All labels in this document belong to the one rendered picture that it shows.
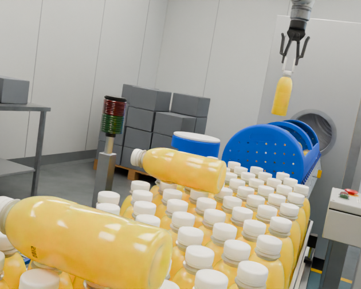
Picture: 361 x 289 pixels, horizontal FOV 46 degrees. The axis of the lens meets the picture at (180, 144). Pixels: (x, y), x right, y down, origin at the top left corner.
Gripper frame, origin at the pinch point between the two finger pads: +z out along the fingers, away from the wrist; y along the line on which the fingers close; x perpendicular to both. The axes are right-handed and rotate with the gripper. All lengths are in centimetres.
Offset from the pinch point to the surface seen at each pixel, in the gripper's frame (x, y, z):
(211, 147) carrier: -23, 36, 50
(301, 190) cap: 90, -24, 38
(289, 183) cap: 84, -20, 38
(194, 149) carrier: -16, 44, 53
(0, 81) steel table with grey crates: -81, 252, 47
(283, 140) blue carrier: 61, -13, 29
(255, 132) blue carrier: 61, -3, 28
